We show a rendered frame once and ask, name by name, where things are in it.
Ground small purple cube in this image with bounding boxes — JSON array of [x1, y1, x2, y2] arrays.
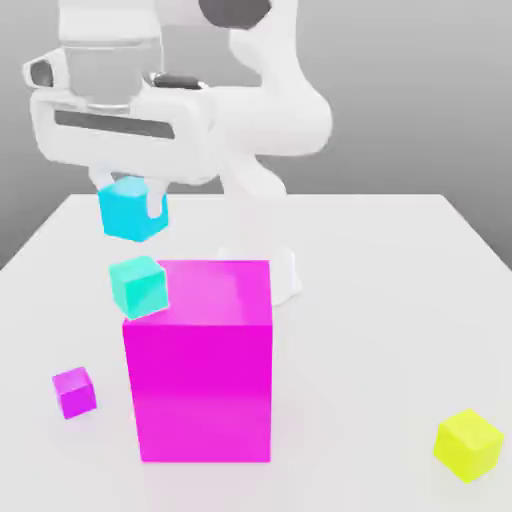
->
[[51, 366, 98, 421]]

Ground small turquoise cube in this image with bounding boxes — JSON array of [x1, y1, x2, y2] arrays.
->
[[108, 255, 170, 321]]

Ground large magenta box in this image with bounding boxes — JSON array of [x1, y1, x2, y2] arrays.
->
[[121, 259, 274, 464]]

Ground small cyan cube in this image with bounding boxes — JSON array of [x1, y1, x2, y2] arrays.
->
[[97, 175, 170, 244]]

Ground small yellow cube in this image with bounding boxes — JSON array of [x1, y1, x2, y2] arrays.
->
[[433, 408, 505, 485]]

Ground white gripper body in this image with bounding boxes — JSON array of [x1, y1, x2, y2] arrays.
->
[[29, 85, 222, 187]]

